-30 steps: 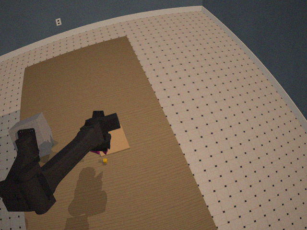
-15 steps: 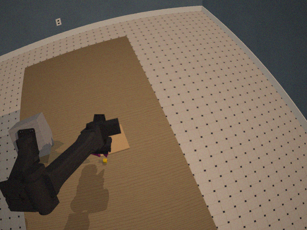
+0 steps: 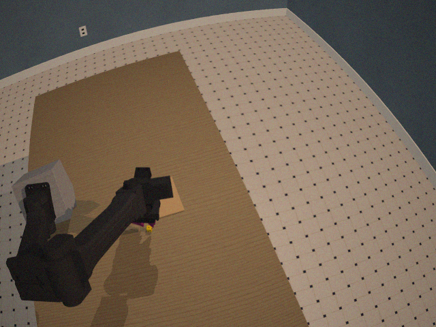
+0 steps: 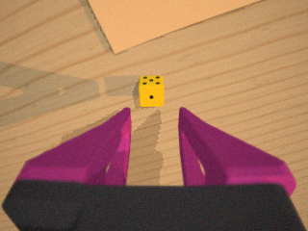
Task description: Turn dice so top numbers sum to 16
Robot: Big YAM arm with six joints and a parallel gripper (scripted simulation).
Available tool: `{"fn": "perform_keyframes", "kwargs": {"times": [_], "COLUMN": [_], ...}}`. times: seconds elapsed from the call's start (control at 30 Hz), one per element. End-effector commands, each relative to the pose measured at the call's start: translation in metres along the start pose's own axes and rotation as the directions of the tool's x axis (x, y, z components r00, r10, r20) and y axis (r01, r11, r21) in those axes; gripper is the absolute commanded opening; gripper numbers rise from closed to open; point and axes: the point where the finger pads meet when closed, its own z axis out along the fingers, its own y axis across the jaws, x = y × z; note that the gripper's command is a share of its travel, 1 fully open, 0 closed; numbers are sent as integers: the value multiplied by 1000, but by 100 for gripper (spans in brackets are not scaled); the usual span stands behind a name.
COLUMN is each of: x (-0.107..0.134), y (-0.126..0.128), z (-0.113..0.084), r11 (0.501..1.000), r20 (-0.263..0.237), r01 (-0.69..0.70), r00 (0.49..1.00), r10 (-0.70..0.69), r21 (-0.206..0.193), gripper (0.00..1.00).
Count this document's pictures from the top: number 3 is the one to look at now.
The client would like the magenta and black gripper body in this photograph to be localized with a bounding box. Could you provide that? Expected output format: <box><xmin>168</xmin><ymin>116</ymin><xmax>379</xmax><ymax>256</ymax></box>
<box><xmin>135</xmin><ymin>200</ymin><xmax>161</xmax><ymax>223</ymax></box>

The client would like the orange mat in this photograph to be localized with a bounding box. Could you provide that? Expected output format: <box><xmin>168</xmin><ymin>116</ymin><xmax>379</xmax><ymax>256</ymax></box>
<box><xmin>159</xmin><ymin>177</ymin><xmax>185</xmax><ymax>218</ymax></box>

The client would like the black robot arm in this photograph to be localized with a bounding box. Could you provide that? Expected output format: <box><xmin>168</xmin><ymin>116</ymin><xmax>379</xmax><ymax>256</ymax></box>
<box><xmin>6</xmin><ymin>168</ymin><xmax>173</xmax><ymax>307</ymax></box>

